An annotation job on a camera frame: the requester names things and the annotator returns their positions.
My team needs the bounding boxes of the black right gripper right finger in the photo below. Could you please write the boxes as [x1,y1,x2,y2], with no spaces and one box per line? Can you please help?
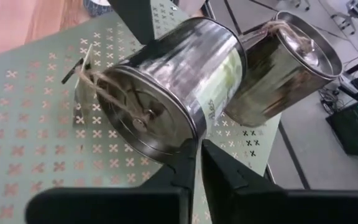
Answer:
[201,139,358,224]

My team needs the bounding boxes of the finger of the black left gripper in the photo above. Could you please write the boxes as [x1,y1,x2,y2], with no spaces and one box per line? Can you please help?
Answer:
[107,0,155,46]

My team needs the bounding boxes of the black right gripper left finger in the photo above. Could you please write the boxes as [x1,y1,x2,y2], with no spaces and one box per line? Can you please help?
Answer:
[25,139,198,224]

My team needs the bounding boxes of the silver tin candle with tag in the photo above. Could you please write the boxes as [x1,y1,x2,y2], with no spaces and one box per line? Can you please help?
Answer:
[224,11,344,128]
[61,17,248,164]

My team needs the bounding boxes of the green perforated metal shelf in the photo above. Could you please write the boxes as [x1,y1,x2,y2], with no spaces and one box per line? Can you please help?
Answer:
[0,0,282,224]

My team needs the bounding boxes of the black computer tower green lights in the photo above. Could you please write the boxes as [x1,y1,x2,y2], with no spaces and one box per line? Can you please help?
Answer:
[325,98,358,156]

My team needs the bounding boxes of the grey office chair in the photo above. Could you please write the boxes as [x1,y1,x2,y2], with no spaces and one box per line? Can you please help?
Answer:
[330,0,358,35]

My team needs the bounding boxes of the floor cable tangle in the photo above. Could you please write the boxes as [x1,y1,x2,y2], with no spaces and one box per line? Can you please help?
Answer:
[318,86,343,116]

